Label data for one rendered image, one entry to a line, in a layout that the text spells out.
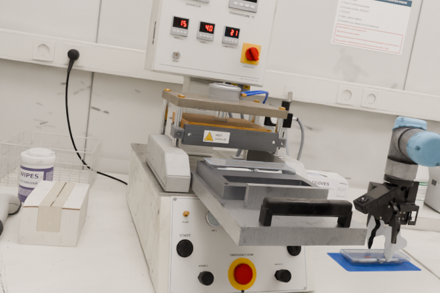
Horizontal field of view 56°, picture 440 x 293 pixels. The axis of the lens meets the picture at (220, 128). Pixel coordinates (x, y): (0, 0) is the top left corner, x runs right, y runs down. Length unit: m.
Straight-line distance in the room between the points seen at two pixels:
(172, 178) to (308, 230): 0.30
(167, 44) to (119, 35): 0.47
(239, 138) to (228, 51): 0.31
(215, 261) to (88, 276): 0.25
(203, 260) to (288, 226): 0.26
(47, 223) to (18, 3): 0.88
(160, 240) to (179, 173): 0.13
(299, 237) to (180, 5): 0.70
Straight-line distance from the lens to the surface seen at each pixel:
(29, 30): 1.61
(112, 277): 0.89
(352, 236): 0.70
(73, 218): 0.98
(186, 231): 0.83
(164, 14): 1.11
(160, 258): 0.82
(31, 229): 1.00
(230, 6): 1.16
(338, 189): 1.51
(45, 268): 0.92
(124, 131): 1.57
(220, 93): 0.99
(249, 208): 0.67
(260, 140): 0.96
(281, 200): 0.61
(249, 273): 0.87
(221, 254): 0.86
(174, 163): 0.84
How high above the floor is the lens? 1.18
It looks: 8 degrees down
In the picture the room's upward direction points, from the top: 9 degrees clockwise
